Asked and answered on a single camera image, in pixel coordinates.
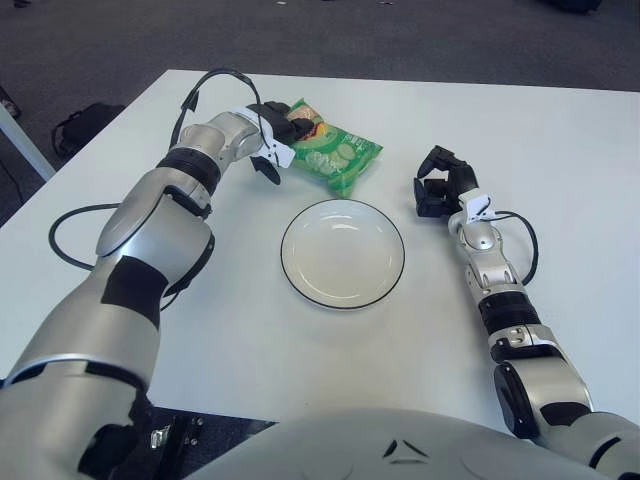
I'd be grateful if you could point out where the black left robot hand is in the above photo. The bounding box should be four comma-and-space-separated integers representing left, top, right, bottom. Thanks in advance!
248, 99, 314, 186

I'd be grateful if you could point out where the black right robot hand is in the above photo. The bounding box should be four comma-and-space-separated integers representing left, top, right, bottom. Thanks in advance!
412, 144, 479, 219

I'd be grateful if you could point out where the green potato chips bag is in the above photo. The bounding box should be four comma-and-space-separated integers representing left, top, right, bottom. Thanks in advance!
284, 97, 385, 199

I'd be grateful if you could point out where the white plate with black rim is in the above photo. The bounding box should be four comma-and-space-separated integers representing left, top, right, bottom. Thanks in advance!
279, 198, 406, 312

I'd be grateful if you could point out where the black backpack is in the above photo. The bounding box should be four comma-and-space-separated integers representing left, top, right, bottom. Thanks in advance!
51, 102, 126, 156

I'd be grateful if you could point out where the white side table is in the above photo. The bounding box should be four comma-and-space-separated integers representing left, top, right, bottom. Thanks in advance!
0, 107, 56, 182

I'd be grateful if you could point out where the grey robot torso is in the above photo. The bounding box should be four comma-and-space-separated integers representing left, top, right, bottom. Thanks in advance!
184, 407, 609, 480

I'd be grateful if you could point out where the small dark floor item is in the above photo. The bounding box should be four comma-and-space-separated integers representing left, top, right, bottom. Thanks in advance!
0, 84, 22, 119

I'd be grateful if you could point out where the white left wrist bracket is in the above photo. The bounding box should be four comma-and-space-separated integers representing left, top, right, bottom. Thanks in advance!
233, 105, 296, 169

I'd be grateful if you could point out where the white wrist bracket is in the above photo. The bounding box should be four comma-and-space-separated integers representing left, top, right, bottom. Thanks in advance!
233, 105, 296, 169
457, 192, 494, 225

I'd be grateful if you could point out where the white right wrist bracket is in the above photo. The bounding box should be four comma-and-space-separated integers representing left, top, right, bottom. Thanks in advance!
457, 192, 494, 225

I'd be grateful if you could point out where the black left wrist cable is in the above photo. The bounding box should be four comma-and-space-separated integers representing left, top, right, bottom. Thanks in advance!
168, 68, 264, 151

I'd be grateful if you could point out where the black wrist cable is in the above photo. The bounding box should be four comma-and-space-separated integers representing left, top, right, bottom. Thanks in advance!
492, 210, 541, 287
168, 68, 264, 151

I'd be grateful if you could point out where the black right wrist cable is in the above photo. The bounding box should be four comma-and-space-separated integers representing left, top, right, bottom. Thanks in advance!
492, 210, 541, 287

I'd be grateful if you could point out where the black left elbow cable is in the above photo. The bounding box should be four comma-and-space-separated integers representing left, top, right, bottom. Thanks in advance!
48, 202, 121, 272

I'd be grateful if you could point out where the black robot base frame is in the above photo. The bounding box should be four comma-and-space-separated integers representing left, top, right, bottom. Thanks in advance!
124, 404, 279, 480

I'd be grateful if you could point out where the small metal bracket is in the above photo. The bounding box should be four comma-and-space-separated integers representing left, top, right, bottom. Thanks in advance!
148, 424, 174, 450

